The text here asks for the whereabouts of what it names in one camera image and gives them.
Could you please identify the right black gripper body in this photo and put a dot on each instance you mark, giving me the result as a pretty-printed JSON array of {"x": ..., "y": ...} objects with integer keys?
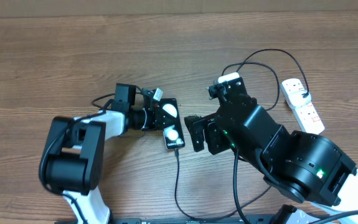
[{"x": 222, "y": 139}]

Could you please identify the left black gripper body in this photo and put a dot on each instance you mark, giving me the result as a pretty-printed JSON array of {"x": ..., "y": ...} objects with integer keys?
[{"x": 154, "y": 117}]

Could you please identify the black Galaxy phone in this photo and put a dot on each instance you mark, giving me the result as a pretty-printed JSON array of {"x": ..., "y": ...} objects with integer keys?
[{"x": 172, "y": 132}]

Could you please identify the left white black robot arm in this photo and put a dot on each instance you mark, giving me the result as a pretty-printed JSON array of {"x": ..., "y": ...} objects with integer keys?
[{"x": 72, "y": 160}]

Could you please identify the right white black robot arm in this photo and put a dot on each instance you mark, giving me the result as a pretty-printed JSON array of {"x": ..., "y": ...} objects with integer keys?
[{"x": 301, "y": 166}]

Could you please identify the white charger plug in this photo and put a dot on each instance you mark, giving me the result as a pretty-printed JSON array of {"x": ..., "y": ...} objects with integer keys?
[{"x": 296, "y": 99}]

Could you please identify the white power strip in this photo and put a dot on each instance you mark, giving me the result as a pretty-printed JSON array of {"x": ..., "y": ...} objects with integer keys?
[{"x": 306, "y": 116}]

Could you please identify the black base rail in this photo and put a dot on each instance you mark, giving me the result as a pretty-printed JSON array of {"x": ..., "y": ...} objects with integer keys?
[{"x": 254, "y": 219}]

